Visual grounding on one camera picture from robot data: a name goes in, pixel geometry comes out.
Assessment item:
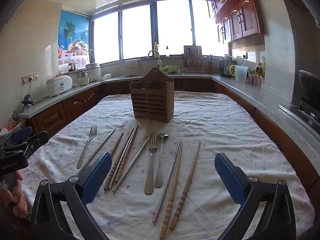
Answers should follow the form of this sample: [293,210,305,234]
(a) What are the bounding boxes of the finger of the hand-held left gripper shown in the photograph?
[22,131,49,160]
[10,126,32,142]

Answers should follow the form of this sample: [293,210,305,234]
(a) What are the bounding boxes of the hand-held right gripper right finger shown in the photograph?
[214,152,297,240]

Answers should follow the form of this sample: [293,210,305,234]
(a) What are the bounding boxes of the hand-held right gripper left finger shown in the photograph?
[30,152,112,240]

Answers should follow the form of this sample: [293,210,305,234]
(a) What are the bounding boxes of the dark wooden chopstick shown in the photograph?
[103,128,135,191]
[109,124,139,190]

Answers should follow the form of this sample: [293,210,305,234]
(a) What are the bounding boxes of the broad metal fork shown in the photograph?
[144,132,159,195]

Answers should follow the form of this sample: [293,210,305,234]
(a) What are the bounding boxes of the metal chopstick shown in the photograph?
[152,140,181,224]
[112,131,154,194]
[76,128,116,178]

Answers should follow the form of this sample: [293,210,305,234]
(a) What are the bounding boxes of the metal spoon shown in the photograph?
[155,133,169,188]

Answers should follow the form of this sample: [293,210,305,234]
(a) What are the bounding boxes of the wooden slatted utensil holder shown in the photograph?
[129,67,175,123]

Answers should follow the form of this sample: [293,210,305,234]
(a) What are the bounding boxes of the person's left hand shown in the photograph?
[0,170,28,218]

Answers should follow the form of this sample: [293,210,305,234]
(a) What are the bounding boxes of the slim metal fork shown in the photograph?
[76,125,97,169]

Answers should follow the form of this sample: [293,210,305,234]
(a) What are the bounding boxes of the wooden lower cabinets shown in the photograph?
[212,81,320,193]
[32,82,103,138]

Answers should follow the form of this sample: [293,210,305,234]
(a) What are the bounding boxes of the wooden cabinets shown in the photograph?
[203,0,265,44]
[32,82,103,138]
[212,81,320,193]

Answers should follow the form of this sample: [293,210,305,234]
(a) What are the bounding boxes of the light bamboo chopstick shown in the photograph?
[169,141,201,230]
[159,141,183,239]

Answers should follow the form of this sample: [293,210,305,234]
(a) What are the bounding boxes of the white rice cooker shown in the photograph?
[46,75,73,97]

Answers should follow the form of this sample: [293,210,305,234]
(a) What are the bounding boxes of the white floral tablecloth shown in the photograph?
[19,90,316,240]

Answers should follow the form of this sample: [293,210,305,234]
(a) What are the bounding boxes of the small white pot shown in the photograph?
[77,71,92,86]

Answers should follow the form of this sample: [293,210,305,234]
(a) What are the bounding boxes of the grey kitchen countertop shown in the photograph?
[19,73,320,146]

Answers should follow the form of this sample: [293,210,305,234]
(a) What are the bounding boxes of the white electric pot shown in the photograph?
[86,63,102,82]

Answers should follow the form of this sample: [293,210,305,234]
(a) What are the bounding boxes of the row of spice jars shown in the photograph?
[246,74,263,88]

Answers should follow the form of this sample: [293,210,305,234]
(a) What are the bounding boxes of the gas stove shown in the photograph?
[279,96,320,133]

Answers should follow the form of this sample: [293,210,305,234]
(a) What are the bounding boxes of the black electric kettle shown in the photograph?
[219,58,232,78]

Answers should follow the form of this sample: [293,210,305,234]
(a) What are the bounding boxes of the seasoning bottles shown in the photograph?
[255,62,266,77]

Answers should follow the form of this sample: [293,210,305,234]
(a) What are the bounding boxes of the green vegetables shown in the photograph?
[160,65,181,75]

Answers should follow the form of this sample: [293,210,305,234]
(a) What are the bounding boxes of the black wok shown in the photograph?
[298,70,320,98]

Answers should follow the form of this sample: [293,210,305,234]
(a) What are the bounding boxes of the knife rack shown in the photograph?
[183,45,202,68]

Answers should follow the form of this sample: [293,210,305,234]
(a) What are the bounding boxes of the chrome kitchen faucet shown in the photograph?
[147,50,162,68]

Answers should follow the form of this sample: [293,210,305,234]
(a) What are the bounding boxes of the kitchen window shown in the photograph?
[91,0,229,61]

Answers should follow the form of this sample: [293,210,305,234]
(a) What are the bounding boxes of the wooden upper cabinets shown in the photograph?
[203,0,265,44]

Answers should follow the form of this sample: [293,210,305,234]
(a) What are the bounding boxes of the wall power outlet strip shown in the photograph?
[22,73,39,84]

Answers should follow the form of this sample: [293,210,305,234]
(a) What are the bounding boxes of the white pitcher green handle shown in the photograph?
[229,65,248,82]

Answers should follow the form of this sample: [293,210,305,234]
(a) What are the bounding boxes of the tropical fruit wall poster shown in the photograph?
[58,10,90,68]

